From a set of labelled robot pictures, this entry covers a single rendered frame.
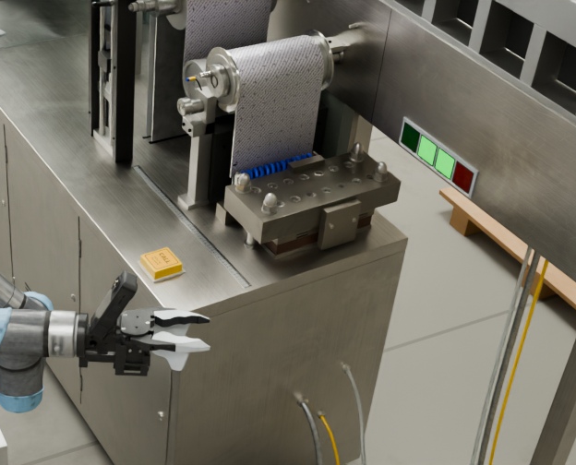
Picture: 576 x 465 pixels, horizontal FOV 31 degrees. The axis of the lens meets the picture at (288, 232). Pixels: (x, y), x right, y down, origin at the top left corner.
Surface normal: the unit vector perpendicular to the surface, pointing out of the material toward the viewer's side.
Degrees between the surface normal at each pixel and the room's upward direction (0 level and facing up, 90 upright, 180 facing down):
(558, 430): 90
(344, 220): 90
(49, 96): 0
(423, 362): 0
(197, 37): 92
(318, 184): 0
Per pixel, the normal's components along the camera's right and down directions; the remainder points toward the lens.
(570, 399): -0.83, 0.25
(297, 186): 0.11, -0.80
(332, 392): 0.55, 0.54
